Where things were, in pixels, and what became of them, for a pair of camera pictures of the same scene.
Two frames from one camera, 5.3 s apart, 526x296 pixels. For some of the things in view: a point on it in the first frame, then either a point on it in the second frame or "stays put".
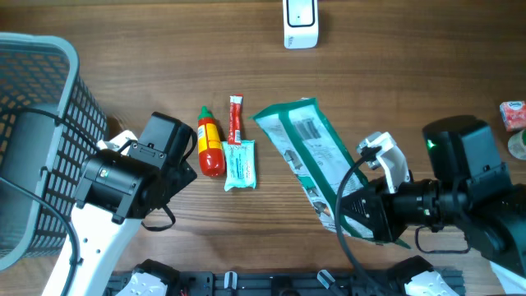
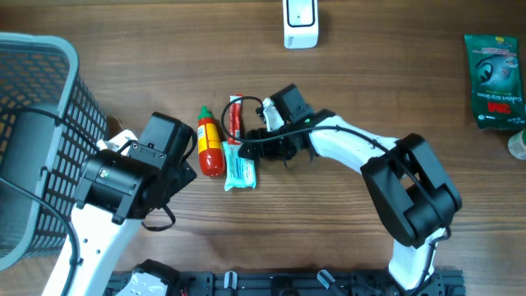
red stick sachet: (235, 118) stays put
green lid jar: (517, 145) stays put
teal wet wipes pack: (239, 164) stays put
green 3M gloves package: (321, 158) -> (496, 73)
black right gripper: (378, 213) -> (264, 148)
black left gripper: (179, 178) stays put
